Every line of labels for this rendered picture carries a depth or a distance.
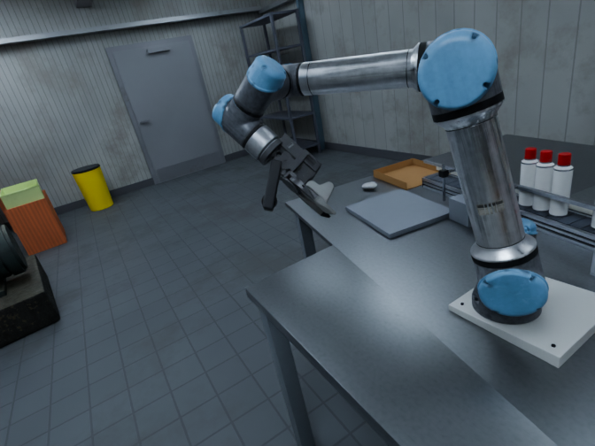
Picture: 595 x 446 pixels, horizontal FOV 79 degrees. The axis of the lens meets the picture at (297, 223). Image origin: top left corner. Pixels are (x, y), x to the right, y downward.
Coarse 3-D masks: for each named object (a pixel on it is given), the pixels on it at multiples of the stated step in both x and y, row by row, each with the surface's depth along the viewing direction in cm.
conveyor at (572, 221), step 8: (432, 176) 172; (448, 176) 168; (448, 184) 159; (456, 184) 158; (520, 208) 128; (528, 208) 127; (544, 216) 120; (568, 216) 117; (576, 216) 116; (584, 216) 115; (568, 224) 113; (576, 224) 112; (584, 224) 111; (592, 232) 107
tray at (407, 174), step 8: (408, 160) 206; (416, 160) 203; (384, 168) 202; (392, 168) 204; (400, 168) 205; (408, 168) 202; (416, 168) 200; (424, 168) 197; (432, 168) 192; (376, 176) 198; (384, 176) 190; (392, 176) 195; (400, 176) 193; (408, 176) 191; (416, 176) 189; (424, 176) 186; (392, 184) 185; (400, 184) 178; (408, 184) 181; (416, 184) 179
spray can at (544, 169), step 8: (544, 152) 116; (544, 160) 116; (536, 168) 119; (544, 168) 116; (552, 168) 116; (536, 176) 120; (544, 176) 117; (536, 184) 121; (544, 184) 118; (536, 200) 122; (544, 200) 121; (536, 208) 123; (544, 208) 122
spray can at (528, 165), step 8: (528, 152) 121; (536, 152) 120; (528, 160) 122; (536, 160) 121; (528, 168) 122; (520, 176) 126; (528, 176) 123; (520, 184) 127; (528, 184) 124; (520, 192) 128; (528, 192) 125; (520, 200) 128; (528, 200) 126
